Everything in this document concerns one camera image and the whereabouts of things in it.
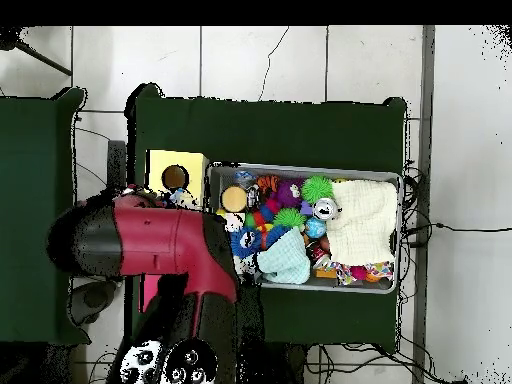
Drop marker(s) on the red black packet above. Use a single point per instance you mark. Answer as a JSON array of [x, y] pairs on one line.
[[318, 256]]

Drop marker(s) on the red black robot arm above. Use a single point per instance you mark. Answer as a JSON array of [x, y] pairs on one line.
[[160, 240]]

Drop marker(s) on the wooden box with three holes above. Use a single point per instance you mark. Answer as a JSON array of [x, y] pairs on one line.
[[192, 164]]

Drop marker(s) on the clear mesh bin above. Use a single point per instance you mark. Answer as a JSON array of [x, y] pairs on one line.
[[320, 286]]

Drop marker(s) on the round wooden disc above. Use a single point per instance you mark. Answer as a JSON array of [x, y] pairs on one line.
[[234, 198]]

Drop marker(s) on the orange tiger striped toy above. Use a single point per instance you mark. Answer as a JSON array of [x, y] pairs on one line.
[[267, 183]]

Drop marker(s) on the blue fuzzy ball with eyes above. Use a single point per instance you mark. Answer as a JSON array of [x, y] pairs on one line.
[[246, 242]]

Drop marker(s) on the small green spiky ball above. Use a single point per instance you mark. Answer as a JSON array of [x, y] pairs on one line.
[[290, 218]]

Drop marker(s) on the purple spiky ball with eyes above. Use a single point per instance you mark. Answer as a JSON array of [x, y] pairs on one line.
[[288, 192]]

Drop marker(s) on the mint green knit cloth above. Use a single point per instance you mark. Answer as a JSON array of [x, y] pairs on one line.
[[286, 258]]

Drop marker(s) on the blue globe ball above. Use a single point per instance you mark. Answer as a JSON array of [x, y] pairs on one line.
[[317, 228]]

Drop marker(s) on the large green spiky ball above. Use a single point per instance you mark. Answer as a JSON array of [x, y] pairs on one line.
[[317, 188]]

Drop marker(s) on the cream waffle cloth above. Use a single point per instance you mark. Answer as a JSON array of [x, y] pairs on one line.
[[364, 220]]

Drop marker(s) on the green cloth side table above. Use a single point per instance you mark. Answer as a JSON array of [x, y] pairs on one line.
[[32, 160]]

